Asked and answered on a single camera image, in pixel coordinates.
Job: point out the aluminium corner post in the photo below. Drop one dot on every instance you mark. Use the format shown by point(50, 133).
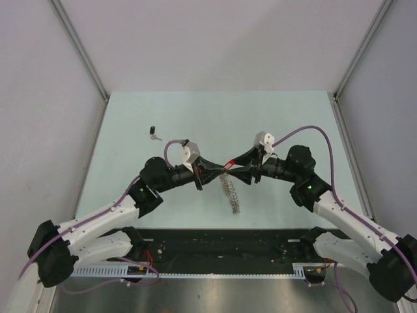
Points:
point(79, 48)
point(376, 23)

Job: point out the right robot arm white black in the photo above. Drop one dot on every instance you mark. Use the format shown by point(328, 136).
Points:
point(385, 258)

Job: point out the key with red tag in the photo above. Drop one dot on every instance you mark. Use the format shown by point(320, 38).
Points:
point(229, 164)

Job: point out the key with black tag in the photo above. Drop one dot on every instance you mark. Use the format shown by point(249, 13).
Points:
point(152, 133)

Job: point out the white slotted cable duct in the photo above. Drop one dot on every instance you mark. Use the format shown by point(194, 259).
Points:
point(296, 271)

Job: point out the left aluminium corner post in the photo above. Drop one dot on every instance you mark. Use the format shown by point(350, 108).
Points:
point(79, 48)

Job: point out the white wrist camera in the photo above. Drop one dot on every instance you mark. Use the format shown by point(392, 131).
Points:
point(190, 153)
point(264, 143)

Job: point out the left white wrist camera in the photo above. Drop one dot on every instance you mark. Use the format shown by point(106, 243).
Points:
point(190, 153)

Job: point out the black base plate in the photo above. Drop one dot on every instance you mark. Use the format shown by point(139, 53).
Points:
point(283, 245)

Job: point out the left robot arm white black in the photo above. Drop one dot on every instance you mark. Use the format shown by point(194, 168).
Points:
point(58, 250)

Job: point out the silver disc keyring with keys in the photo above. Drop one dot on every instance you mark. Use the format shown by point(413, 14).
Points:
point(229, 190)

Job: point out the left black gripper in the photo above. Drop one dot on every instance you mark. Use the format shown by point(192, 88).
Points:
point(202, 169)

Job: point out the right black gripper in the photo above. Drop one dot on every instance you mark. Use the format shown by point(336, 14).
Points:
point(253, 156)

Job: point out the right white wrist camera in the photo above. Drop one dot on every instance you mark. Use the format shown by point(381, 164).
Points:
point(264, 143)

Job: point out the right aluminium corner post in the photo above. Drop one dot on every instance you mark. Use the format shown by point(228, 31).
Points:
point(376, 23)

